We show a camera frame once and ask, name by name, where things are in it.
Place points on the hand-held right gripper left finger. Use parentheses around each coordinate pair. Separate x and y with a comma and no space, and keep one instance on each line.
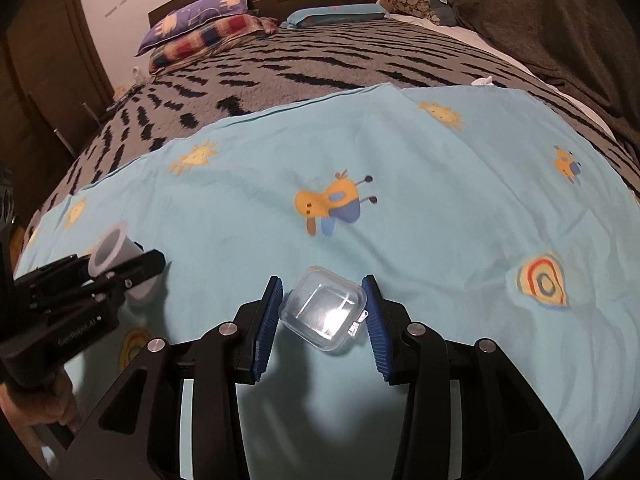
(265,330)

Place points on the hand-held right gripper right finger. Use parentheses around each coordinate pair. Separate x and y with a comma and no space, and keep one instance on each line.
(377,330)

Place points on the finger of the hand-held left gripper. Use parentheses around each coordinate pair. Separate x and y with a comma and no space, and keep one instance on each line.
(55,272)
(145,265)

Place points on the white tape roll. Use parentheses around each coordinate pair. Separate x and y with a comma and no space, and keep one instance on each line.
(117,247)

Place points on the clear plastic box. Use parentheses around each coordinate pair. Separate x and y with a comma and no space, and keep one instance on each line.
(320,310)

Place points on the person's left hand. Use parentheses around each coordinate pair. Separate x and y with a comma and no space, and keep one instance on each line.
(40,405)

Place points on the light blue printed blanket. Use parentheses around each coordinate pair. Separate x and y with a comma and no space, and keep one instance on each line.
(425,210)

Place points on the brown wooden wardrobe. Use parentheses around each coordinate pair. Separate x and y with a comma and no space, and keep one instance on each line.
(50,60)

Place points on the red blue checked pillow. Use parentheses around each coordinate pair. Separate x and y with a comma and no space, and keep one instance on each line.
(210,40)

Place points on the purple printed pillow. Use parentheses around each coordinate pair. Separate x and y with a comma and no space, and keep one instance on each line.
(195,17)

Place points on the small white paper scrap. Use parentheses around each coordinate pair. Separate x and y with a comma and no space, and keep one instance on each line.
(482,81)

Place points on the grey black striped blanket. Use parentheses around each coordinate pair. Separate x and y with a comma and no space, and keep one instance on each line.
(325,60)

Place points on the white bed sheet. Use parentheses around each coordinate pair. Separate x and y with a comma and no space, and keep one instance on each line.
(450,27)

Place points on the light blue pillow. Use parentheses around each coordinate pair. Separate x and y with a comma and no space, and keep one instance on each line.
(340,12)

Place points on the dark brown blanket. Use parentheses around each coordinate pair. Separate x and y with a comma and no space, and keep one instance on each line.
(550,20)

